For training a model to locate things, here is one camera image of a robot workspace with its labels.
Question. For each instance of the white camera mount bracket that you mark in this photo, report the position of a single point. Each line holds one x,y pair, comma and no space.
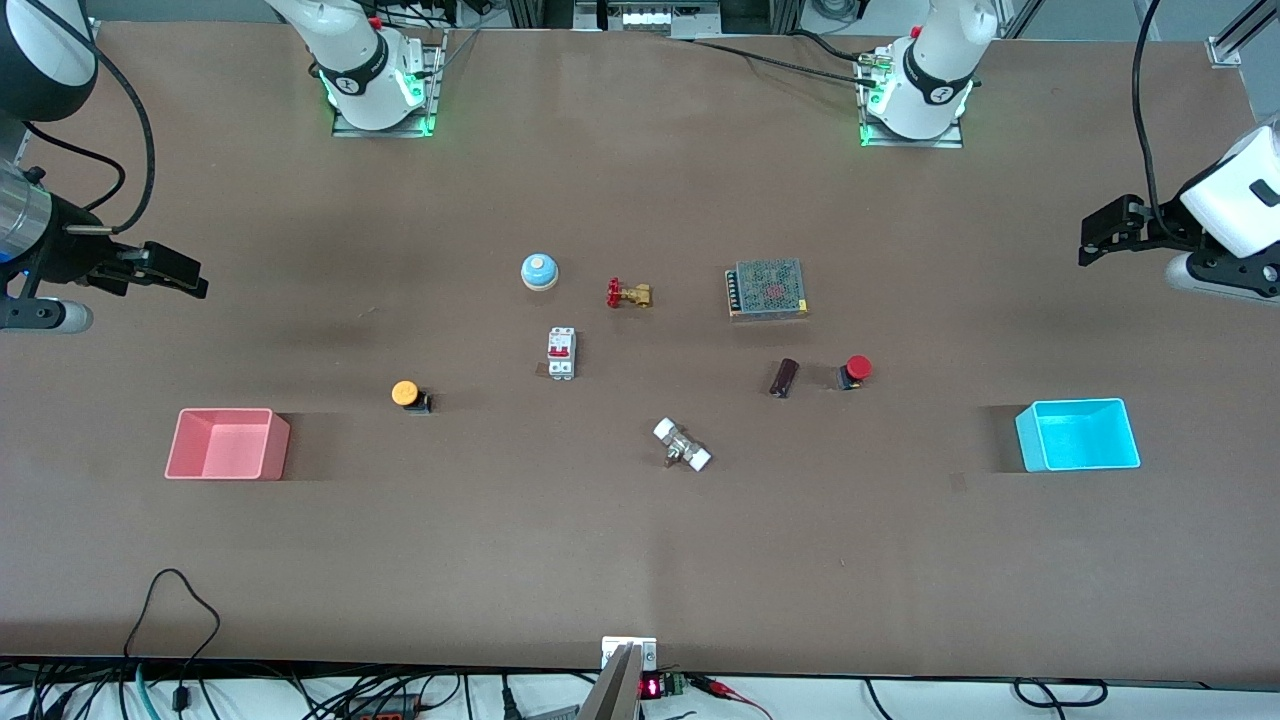
629,644

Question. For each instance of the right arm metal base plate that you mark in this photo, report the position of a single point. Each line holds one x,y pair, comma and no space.
430,100

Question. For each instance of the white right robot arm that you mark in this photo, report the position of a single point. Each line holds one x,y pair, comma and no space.
355,60

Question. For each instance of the red digit display module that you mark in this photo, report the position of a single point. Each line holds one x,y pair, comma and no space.
651,687

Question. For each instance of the blue white call bell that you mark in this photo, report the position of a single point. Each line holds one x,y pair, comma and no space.
539,270

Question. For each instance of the cyan plastic box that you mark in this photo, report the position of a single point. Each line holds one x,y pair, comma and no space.
1080,440

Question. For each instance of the grey camera mount bar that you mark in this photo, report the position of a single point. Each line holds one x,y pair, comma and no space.
612,690

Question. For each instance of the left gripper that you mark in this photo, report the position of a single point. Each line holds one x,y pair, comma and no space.
1166,228

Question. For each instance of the dark brown capacitor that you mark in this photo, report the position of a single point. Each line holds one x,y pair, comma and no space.
784,377

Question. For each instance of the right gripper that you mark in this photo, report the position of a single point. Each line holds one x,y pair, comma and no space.
68,250

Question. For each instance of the white circuit breaker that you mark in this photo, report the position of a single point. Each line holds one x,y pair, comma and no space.
561,350

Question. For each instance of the red clip lead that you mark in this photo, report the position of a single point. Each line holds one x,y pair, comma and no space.
730,692

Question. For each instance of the lit control unit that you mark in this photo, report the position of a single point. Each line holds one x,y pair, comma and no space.
648,16

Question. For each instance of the aluminium frame profile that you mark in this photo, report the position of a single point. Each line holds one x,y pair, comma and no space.
1240,30

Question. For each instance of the metal mesh power supply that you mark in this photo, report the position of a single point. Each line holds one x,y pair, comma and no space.
768,288

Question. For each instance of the pink plastic box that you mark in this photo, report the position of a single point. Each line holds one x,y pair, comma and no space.
225,450

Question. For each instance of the yellow push button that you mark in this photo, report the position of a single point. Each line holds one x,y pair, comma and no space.
404,392

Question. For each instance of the red push button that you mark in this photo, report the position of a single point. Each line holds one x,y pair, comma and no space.
858,367

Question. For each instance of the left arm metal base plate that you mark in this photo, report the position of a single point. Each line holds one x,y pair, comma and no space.
950,142

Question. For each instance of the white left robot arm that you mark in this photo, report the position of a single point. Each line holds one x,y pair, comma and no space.
935,80

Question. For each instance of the metal white pipe fitting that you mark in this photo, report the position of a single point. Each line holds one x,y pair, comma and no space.
682,446

